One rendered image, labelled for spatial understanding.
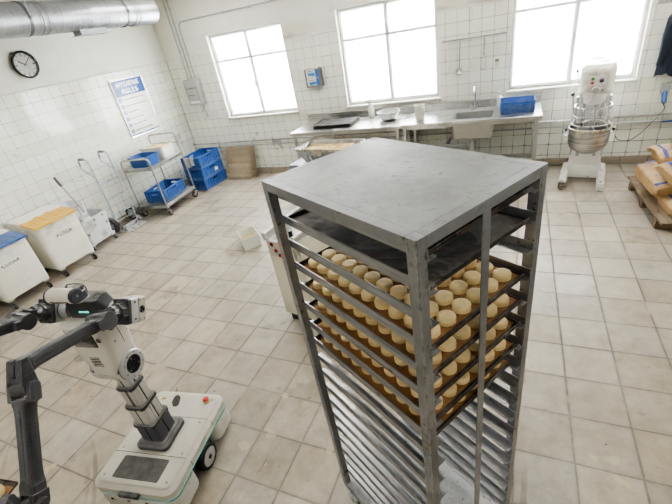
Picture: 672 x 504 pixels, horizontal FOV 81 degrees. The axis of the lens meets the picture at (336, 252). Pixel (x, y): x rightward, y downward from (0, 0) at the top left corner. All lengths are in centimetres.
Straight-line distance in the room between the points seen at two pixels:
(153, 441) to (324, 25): 558
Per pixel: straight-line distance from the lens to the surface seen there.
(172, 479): 257
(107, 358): 225
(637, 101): 629
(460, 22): 602
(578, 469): 267
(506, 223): 114
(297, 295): 143
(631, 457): 280
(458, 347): 113
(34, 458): 180
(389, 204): 93
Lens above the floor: 220
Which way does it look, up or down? 30 degrees down
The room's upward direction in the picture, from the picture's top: 11 degrees counter-clockwise
